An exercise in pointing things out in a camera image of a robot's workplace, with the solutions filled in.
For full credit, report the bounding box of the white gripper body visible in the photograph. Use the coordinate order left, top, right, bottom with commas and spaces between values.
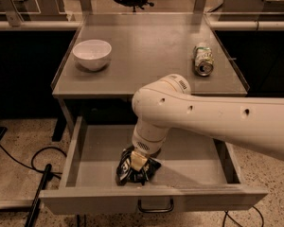
132, 128, 166, 155

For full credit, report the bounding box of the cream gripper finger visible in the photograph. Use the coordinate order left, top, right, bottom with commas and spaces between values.
131, 150, 148, 171

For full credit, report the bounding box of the blue chip bag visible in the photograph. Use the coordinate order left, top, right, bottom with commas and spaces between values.
115, 146, 161, 185

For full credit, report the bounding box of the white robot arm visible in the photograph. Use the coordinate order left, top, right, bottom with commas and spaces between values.
132, 74, 284, 161

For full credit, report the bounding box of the open grey top drawer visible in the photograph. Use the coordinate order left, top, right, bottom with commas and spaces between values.
41, 116, 268, 215

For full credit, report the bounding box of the grey cabinet table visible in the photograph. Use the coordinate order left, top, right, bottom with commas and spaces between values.
52, 13, 248, 130

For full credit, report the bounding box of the green white soda can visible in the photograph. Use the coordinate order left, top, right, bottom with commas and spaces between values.
193, 43, 214, 77

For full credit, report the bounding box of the white ceramic bowl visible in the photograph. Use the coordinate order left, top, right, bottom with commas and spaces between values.
72, 40, 112, 71

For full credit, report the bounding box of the black pole on floor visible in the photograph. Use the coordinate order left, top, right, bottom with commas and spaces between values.
25, 164, 52, 227

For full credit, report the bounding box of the black drawer handle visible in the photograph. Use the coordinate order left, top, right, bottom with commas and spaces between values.
137, 198, 174, 214

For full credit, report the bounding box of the black floor cable right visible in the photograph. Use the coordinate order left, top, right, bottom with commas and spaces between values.
222, 205, 265, 227

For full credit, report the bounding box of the black floor cable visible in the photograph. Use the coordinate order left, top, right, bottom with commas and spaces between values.
0, 135, 68, 181
222, 205, 265, 227

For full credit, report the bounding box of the black floor cable left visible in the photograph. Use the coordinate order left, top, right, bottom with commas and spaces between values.
0, 135, 68, 181

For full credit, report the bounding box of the white horizontal rail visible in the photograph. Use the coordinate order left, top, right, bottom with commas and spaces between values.
0, 21, 284, 31

